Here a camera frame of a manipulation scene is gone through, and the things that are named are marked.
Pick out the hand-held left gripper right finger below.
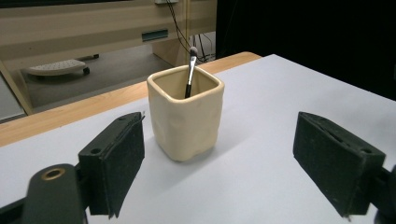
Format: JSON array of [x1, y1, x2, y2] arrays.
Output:
[[292, 111, 387, 218]]

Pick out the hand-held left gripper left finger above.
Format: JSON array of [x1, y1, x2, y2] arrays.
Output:
[[78, 111, 146, 219]]

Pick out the cream ceramic cup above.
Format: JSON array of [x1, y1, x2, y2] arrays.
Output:
[[146, 64, 226, 162]]

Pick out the black makeup brush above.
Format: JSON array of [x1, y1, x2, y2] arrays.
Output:
[[184, 46, 199, 100]]

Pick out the white table sheet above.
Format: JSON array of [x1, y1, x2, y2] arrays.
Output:
[[0, 53, 396, 224]]

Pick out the black curtain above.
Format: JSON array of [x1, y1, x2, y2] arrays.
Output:
[[215, 0, 396, 102]]

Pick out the light wooden desk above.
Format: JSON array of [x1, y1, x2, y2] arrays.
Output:
[[0, 0, 218, 117]]

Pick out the grey desk drawer handle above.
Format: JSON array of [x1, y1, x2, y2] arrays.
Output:
[[141, 28, 170, 43]]

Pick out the black hanging cables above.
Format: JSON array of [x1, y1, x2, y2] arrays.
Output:
[[165, 0, 217, 63]]

